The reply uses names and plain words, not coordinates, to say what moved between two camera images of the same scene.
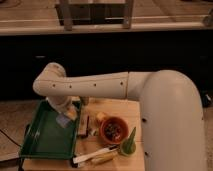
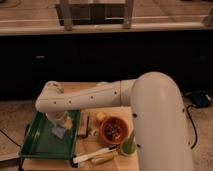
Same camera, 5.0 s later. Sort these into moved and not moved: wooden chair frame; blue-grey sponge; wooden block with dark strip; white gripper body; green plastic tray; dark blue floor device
Moved: blue-grey sponge; white gripper body
Not moved: wooden chair frame; dark blue floor device; wooden block with dark strip; green plastic tray
